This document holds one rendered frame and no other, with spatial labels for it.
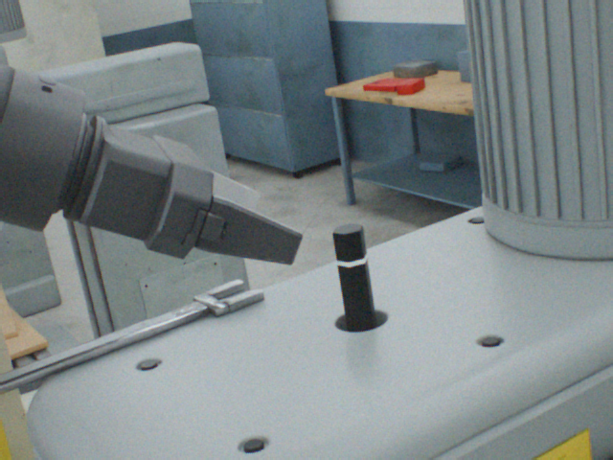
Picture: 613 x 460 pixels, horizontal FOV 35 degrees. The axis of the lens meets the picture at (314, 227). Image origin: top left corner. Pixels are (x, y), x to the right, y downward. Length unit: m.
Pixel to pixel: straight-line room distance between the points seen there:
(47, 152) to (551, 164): 0.35
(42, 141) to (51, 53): 8.53
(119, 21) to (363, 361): 9.68
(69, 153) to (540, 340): 0.31
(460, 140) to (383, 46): 1.05
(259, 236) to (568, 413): 0.22
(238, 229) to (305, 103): 7.53
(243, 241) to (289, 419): 0.11
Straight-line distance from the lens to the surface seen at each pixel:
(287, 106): 8.00
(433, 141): 7.57
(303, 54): 8.05
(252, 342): 0.67
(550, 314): 0.66
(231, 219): 0.57
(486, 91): 0.75
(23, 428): 2.53
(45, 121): 0.56
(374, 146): 8.22
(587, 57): 0.70
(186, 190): 0.56
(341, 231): 0.65
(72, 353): 0.70
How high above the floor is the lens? 2.17
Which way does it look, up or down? 18 degrees down
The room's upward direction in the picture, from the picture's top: 9 degrees counter-clockwise
